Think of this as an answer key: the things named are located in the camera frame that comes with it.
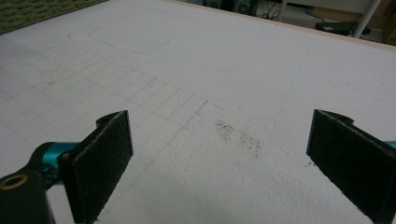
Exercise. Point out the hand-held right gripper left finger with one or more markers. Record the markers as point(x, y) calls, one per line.
point(96, 168)

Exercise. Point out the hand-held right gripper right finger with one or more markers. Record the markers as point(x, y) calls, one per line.
point(351, 158)

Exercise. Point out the flat black device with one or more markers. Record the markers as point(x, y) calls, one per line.
point(337, 27)

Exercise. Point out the white desk leg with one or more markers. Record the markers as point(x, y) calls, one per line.
point(281, 9)
point(367, 17)

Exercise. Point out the white foam mat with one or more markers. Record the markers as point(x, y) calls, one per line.
point(218, 62)

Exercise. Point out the green woven basket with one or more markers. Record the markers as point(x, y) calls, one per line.
point(37, 12)

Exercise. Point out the black computer tower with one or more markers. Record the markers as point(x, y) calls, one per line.
point(244, 6)

